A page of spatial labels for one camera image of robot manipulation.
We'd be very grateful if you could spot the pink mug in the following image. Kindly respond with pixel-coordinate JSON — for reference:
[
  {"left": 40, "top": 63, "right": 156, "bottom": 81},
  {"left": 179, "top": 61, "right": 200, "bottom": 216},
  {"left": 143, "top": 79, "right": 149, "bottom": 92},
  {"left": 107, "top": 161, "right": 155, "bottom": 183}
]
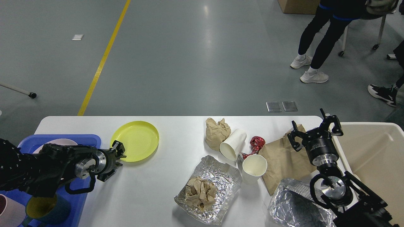
[{"left": 0, "top": 194, "right": 26, "bottom": 227}]

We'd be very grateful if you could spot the left metal floor plate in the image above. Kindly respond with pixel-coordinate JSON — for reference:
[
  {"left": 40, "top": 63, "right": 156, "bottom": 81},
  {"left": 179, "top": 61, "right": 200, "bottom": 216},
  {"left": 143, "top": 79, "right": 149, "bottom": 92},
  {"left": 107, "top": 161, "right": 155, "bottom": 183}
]
[{"left": 266, "top": 102, "right": 282, "bottom": 112}]

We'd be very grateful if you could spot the lying white paper cup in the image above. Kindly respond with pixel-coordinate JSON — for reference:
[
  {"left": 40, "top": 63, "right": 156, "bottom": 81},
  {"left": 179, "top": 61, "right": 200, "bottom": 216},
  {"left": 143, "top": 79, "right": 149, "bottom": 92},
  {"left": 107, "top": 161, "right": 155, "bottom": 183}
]
[{"left": 219, "top": 129, "right": 247, "bottom": 161}]

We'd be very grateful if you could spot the crumpled brown paper bag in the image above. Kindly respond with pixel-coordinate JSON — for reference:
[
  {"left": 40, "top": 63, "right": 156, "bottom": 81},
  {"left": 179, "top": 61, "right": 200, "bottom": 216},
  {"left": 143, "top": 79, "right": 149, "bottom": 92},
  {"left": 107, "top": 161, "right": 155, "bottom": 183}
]
[{"left": 205, "top": 118, "right": 231, "bottom": 151}]

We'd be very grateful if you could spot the seated person in black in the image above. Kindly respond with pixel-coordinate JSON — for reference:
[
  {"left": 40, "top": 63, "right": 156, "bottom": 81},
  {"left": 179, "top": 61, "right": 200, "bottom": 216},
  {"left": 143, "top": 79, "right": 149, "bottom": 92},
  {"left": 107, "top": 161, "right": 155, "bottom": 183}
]
[{"left": 367, "top": 41, "right": 404, "bottom": 107}]

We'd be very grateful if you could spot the metal floor plate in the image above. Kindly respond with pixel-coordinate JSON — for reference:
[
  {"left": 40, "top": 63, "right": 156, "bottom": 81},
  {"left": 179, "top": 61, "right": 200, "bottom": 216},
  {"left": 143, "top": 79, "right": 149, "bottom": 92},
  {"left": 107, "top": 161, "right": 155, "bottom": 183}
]
[
  {"left": 282, "top": 102, "right": 298, "bottom": 112},
  {"left": 266, "top": 102, "right": 282, "bottom": 112}
]

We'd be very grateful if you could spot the upright white paper cup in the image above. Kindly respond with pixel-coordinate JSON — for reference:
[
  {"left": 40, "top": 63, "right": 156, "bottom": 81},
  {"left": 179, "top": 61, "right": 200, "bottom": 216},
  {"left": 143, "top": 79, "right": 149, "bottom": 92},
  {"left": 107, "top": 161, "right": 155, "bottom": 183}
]
[{"left": 241, "top": 154, "right": 268, "bottom": 184}]

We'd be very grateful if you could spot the yellow plate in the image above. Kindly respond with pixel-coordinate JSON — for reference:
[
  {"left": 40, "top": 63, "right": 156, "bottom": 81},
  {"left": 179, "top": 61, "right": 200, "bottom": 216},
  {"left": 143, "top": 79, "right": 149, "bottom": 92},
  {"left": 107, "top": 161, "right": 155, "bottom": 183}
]
[{"left": 110, "top": 121, "right": 160, "bottom": 162}]

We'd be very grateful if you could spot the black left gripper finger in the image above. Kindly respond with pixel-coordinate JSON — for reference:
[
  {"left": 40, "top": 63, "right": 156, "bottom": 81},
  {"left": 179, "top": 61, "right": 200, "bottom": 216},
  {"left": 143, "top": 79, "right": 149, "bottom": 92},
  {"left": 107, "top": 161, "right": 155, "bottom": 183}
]
[
  {"left": 111, "top": 140, "right": 127, "bottom": 159},
  {"left": 96, "top": 161, "right": 123, "bottom": 182}
]

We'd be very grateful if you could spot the right metal floor plate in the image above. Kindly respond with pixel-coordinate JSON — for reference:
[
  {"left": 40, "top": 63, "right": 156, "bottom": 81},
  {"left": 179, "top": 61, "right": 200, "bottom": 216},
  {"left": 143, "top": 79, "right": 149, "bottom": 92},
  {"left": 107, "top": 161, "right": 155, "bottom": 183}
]
[{"left": 282, "top": 102, "right": 298, "bottom": 112}]

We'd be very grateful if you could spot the beige plastic bin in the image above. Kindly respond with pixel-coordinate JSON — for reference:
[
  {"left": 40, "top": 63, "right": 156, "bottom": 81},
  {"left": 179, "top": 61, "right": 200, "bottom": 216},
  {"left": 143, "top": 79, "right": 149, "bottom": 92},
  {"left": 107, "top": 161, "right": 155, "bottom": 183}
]
[{"left": 333, "top": 122, "right": 404, "bottom": 227}]

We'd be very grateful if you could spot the crumpled brown paper ball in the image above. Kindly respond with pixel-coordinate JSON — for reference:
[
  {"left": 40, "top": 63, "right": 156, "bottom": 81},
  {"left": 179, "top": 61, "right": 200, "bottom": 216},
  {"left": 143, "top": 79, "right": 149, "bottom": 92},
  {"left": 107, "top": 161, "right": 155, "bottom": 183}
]
[{"left": 185, "top": 177, "right": 218, "bottom": 212}]

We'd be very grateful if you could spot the blue plastic tray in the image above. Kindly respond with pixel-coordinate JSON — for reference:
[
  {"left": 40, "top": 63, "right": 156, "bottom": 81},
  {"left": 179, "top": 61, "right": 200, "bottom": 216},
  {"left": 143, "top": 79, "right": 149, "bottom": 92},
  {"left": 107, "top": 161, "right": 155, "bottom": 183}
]
[{"left": 1, "top": 135, "right": 101, "bottom": 227}]

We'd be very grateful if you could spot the office chair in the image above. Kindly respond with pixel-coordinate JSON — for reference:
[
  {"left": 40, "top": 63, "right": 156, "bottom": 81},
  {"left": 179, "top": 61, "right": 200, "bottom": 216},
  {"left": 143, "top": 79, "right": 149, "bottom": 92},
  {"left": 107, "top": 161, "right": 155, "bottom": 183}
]
[{"left": 337, "top": 0, "right": 399, "bottom": 57}]

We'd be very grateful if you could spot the pink plate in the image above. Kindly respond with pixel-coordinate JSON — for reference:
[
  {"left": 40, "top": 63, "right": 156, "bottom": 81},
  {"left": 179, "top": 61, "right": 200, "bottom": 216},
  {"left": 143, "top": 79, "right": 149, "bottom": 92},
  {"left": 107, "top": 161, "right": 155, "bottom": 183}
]
[{"left": 32, "top": 138, "right": 78, "bottom": 154}]

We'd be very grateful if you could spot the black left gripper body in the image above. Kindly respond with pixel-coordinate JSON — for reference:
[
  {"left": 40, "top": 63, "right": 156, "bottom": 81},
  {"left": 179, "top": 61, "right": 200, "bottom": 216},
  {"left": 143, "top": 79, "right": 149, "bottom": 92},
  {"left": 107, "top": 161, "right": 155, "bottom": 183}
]
[{"left": 75, "top": 148, "right": 119, "bottom": 179}]

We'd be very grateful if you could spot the dark teal mug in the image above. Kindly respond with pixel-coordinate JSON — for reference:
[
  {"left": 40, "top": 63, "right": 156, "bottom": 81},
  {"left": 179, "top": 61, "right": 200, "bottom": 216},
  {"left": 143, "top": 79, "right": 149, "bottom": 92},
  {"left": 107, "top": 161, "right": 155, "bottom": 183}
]
[{"left": 22, "top": 194, "right": 71, "bottom": 227}]

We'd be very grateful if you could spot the chair leg with caster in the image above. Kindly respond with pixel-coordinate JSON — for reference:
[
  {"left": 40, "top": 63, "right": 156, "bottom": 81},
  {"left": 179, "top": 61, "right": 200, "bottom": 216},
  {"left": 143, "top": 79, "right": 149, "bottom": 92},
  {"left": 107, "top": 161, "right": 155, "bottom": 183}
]
[{"left": 0, "top": 82, "right": 37, "bottom": 99}]

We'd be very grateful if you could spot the flat brown paper bag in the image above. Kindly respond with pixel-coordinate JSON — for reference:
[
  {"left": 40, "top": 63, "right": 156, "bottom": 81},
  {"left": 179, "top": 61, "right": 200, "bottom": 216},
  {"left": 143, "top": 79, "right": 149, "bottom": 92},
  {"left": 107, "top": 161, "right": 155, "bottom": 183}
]
[{"left": 258, "top": 129, "right": 317, "bottom": 196}]

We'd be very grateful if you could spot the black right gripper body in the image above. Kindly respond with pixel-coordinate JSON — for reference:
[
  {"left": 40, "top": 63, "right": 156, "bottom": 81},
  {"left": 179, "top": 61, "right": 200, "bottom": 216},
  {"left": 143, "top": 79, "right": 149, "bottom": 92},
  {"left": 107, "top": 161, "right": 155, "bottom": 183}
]
[{"left": 304, "top": 136, "right": 339, "bottom": 166}]

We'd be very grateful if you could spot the person in black leggings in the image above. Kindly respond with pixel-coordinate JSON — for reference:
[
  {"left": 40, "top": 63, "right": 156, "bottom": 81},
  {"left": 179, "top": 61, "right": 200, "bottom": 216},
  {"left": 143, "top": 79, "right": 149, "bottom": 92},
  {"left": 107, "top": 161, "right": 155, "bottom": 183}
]
[{"left": 290, "top": 0, "right": 366, "bottom": 84}]

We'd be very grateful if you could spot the aluminium foil tray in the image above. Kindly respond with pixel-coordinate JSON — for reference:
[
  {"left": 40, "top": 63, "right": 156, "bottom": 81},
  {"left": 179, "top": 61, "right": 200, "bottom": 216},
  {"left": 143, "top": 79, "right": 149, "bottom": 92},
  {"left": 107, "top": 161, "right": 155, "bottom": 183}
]
[{"left": 267, "top": 178, "right": 336, "bottom": 227}]

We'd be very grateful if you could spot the red foil wrapper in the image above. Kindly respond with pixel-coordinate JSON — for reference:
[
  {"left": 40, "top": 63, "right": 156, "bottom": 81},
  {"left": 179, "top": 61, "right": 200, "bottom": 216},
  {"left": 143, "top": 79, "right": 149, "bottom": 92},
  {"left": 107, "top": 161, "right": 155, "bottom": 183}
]
[{"left": 241, "top": 136, "right": 265, "bottom": 160}]

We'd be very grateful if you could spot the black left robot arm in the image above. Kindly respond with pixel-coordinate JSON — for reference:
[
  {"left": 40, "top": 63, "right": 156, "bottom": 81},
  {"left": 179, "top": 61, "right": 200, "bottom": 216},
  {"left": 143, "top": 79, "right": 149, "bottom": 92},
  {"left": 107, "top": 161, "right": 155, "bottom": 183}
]
[{"left": 0, "top": 139, "right": 125, "bottom": 197}]

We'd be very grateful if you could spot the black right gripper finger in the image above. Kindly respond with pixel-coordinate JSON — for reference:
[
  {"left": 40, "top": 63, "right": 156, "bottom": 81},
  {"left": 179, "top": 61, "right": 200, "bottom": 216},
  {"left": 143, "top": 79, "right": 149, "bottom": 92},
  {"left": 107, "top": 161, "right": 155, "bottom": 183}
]
[
  {"left": 317, "top": 109, "right": 344, "bottom": 137},
  {"left": 287, "top": 120, "right": 307, "bottom": 152}
]

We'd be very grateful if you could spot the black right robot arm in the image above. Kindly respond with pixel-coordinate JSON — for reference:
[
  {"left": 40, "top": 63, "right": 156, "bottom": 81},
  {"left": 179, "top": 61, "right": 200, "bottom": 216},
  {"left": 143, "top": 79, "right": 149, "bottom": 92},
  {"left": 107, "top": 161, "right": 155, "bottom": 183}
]
[{"left": 287, "top": 109, "right": 392, "bottom": 227}]

